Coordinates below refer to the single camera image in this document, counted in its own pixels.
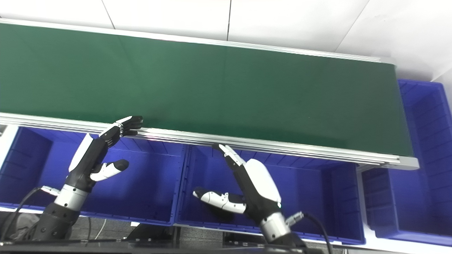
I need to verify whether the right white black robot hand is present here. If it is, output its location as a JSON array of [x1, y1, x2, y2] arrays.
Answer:
[[193, 144, 282, 221]]

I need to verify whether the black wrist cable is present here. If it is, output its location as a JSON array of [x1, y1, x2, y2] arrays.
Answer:
[[285, 211, 334, 254], [0, 186, 60, 241]]

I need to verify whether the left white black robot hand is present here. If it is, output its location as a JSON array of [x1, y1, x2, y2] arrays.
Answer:
[[65, 116, 143, 193]]

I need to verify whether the white thin cable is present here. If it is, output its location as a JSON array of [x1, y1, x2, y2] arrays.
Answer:
[[94, 218, 107, 241]]

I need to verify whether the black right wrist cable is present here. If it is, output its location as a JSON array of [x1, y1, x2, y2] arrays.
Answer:
[[285, 211, 334, 254]]

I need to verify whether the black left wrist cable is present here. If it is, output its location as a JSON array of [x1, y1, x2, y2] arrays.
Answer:
[[0, 186, 60, 241]]

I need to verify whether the blue plastic bin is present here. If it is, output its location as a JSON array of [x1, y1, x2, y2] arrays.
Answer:
[[175, 144, 366, 246], [0, 126, 188, 226], [362, 79, 452, 247]]

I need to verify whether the green conveyor belt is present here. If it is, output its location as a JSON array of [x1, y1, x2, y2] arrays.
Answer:
[[0, 23, 414, 158], [0, 18, 420, 171]]

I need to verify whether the black stand bracket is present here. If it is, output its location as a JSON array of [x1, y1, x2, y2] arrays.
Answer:
[[222, 231, 267, 248], [125, 223, 181, 248]]

